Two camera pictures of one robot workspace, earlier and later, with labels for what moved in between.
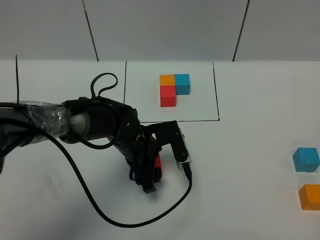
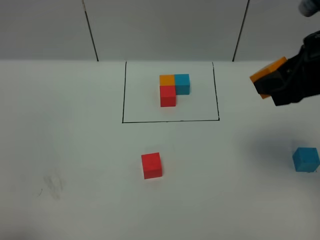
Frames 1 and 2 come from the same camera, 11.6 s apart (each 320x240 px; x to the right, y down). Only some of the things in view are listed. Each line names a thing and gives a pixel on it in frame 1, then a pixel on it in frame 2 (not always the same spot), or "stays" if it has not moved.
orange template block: x=167 y=80 stays
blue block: x=306 y=159 stays
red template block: x=168 y=96 stays
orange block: x=309 y=197 -> x=271 y=67
